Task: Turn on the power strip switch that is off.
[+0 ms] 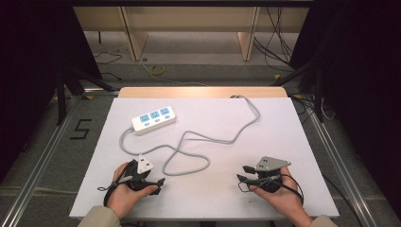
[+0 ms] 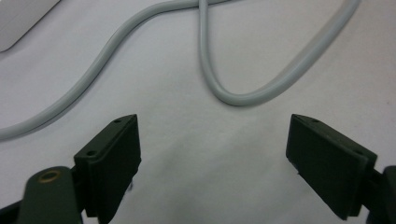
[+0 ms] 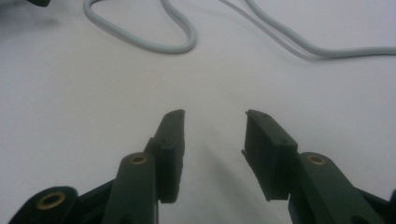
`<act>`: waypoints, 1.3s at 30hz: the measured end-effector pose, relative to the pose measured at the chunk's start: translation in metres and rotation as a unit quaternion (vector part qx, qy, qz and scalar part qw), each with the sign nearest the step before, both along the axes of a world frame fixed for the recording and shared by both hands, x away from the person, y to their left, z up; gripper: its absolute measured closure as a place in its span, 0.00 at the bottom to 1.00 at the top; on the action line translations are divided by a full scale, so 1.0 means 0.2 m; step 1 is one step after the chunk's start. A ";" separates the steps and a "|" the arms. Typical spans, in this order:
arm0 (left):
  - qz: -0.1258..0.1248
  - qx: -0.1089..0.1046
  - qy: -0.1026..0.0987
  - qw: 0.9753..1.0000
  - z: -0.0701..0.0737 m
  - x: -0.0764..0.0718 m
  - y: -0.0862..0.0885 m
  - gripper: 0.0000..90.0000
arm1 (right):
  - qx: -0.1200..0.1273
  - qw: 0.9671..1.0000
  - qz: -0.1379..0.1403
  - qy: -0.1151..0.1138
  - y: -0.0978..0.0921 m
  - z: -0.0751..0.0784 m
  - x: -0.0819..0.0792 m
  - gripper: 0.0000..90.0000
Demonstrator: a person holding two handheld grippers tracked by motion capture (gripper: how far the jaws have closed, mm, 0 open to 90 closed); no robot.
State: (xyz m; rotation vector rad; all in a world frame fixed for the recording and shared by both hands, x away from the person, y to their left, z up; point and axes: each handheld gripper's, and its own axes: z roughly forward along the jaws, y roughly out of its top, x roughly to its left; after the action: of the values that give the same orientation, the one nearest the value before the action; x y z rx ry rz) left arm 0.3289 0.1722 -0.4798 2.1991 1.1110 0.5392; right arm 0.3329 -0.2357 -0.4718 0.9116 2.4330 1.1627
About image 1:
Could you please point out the aluminium floor rail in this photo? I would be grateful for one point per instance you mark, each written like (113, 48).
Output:
(38, 164)
(343, 164)

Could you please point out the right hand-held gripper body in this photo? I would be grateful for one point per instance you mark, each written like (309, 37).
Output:
(269, 171)

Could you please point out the dark curtain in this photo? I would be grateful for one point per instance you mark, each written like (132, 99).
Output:
(31, 63)
(362, 78)

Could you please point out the grey power plug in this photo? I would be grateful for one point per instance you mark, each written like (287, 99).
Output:
(235, 96)

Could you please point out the light wooden shelf unit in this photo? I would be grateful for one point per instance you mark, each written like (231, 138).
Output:
(189, 19)

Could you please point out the white table cover board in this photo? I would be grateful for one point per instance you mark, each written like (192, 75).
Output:
(227, 176)

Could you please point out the person's left hand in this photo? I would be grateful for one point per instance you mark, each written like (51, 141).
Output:
(124, 198)

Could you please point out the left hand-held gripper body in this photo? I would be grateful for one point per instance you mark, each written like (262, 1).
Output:
(135, 179)

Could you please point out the yellow tape roll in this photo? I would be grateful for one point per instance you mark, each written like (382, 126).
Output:
(156, 69)

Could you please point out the person's right hand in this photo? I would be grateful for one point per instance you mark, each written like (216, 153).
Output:
(283, 198)

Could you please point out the black metal stand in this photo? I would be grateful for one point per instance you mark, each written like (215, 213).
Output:
(63, 94)
(318, 94)

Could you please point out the white power strip blue sockets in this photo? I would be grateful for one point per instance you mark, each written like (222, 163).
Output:
(153, 120)

